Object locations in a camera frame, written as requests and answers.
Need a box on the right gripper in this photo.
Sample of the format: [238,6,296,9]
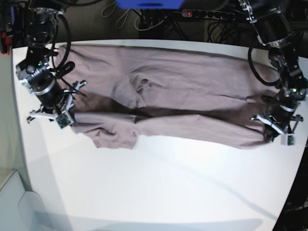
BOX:
[26,80,87,122]

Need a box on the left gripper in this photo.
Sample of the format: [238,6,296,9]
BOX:
[250,95,303,142]

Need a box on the mauve t-shirt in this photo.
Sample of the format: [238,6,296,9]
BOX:
[64,45,277,149]

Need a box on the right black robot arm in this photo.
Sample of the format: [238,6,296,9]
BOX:
[16,0,86,128]

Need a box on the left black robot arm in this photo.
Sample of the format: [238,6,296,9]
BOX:
[239,0,308,146]

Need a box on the red and black clamp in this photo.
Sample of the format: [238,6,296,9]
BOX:
[0,30,12,56]

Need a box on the grey rounded bin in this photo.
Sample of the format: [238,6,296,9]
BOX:
[0,171,49,231]

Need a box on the blue plastic box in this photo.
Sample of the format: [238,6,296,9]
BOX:
[116,0,184,10]

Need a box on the black power strip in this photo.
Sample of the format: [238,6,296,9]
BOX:
[181,9,235,22]

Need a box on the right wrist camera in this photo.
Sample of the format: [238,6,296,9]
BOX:
[55,111,74,129]

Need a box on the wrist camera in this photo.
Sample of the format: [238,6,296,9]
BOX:
[281,133,295,146]
[55,111,74,129]

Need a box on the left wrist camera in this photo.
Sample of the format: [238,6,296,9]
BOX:
[281,133,295,146]

